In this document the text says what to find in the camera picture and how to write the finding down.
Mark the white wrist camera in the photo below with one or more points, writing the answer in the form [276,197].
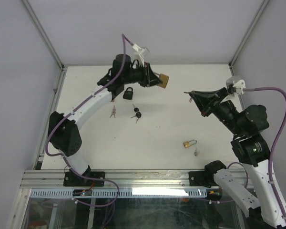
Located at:
[140,53]
[235,86]

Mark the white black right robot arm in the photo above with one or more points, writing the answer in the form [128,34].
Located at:
[267,209]

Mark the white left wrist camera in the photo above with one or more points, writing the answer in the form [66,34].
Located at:
[140,53]

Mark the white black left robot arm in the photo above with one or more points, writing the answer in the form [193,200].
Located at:
[64,128]

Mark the black padlock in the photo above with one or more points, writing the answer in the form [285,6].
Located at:
[128,93]

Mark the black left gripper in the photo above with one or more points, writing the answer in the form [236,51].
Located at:
[149,78]

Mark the aluminium mounting rail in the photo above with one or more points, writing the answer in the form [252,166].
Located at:
[123,178]

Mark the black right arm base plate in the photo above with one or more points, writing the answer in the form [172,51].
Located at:
[199,178]

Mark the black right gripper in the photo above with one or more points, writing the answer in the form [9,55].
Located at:
[204,99]

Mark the medium brass padlock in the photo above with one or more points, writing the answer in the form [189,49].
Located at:
[164,81]

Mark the silver key bunch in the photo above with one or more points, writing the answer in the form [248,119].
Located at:
[113,113]

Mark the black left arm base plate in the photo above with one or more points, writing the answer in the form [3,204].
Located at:
[73,180]

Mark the black headed key pair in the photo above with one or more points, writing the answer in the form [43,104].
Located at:
[138,114]

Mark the small brass padlock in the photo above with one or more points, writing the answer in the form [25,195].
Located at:
[188,144]

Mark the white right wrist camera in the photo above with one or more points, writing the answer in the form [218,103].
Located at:
[235,86]

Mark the white slotted cable duct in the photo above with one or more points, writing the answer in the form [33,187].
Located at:
[136,192]

